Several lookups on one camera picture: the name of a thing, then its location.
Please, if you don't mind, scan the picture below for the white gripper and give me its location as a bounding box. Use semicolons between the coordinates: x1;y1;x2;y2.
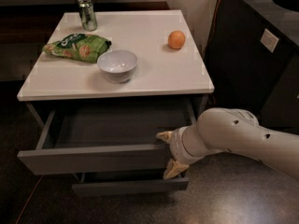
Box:
156;126;203;180

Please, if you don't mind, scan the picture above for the grey top drawer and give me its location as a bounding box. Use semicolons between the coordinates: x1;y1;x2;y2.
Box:
18;96;195;175

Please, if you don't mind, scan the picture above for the grey drawer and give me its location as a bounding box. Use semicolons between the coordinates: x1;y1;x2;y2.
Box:
72;169;189;197
18;96;195;175

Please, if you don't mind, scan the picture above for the orange fruit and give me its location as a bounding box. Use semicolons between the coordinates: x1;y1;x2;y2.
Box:
168;31;186;49

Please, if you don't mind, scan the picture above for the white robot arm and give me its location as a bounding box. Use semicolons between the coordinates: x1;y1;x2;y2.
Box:
156;108;299;179

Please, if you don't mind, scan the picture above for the white-top drawer cabinet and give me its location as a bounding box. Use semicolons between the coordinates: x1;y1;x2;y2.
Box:
17;9;216;185

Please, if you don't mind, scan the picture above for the grey bottom drawer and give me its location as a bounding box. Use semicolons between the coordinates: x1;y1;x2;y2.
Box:
72;169;189;197

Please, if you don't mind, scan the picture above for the white bowl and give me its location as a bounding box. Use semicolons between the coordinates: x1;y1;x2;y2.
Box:
97;50;138;83

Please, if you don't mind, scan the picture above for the dark counter cabinet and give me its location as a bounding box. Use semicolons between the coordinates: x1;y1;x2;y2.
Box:
204;0;299;134

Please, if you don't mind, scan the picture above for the green snack bag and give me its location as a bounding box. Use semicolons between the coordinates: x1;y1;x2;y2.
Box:
43;34;112;63

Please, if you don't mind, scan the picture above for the green soda can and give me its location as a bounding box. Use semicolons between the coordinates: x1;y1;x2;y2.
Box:
78;0;97;32

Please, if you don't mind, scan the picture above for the dark wooden bench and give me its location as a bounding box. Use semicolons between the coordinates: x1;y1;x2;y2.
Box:
0;1;170;44

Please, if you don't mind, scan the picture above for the white wall outlet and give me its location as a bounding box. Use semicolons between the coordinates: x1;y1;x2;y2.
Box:
261;29;279;52

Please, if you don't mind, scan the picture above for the orange cable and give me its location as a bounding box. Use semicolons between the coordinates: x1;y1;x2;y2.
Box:
14;0;299;224

